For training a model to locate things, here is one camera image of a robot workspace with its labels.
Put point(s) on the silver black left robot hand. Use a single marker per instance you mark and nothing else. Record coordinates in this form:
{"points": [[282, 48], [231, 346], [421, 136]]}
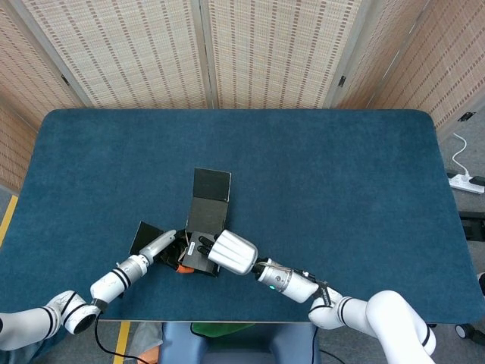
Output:
{"points": [[157, 244]]}

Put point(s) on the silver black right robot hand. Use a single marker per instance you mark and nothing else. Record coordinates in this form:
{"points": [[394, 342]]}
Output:
{"points": [[233, 252]]}

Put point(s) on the black cardboard folding box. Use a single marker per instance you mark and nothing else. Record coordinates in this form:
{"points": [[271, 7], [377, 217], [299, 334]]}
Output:
{"points": [[210, 212]]}

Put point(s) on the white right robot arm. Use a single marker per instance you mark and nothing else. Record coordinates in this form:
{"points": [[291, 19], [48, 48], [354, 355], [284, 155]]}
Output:
{"points": [[295, 286]]}

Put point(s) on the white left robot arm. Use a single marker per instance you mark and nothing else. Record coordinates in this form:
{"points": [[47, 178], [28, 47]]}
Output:
{"points": [[110, 284]]}

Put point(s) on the green cloth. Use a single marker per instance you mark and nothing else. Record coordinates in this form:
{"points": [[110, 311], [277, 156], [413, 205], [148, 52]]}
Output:
{"points": [[216, 329]]}

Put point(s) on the blue felt table mat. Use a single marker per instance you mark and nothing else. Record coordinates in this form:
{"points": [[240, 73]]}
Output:
{"points": [[113, 170]]}

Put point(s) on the grey cloth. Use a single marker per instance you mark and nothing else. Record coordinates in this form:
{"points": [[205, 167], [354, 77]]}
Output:
{"points": [[148, 335]]}

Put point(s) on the yellow floor tape strip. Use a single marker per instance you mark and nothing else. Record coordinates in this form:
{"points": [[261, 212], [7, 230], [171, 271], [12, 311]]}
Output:
{"points": [[122, 337], [9, 216]]}

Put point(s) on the orange object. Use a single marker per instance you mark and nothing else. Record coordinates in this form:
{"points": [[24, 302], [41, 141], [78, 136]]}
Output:
{"points": [[149, 358]]}

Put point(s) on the black screen hinge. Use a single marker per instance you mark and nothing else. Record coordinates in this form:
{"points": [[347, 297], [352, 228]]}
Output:
{"points": [[65, 79], [342, 80], [466, 116]]}

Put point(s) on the bamboo folding screen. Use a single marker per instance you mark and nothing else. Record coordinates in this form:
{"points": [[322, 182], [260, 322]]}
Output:
{"points": [[132, 57]]}

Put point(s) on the white power strip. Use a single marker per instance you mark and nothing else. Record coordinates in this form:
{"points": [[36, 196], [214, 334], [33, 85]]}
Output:
{"points": [[464, 184]]}

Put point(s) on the black equipment stand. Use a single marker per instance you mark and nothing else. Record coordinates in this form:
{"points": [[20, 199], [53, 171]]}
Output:
{"points": [[473, 223]]}

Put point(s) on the black caster wheel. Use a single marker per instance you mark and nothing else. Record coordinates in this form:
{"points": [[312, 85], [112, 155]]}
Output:
{"points": [[464, 330]]}

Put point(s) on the black white shoe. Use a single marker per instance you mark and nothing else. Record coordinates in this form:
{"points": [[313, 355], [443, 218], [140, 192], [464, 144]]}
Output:
{"points": [[482, 282]]}

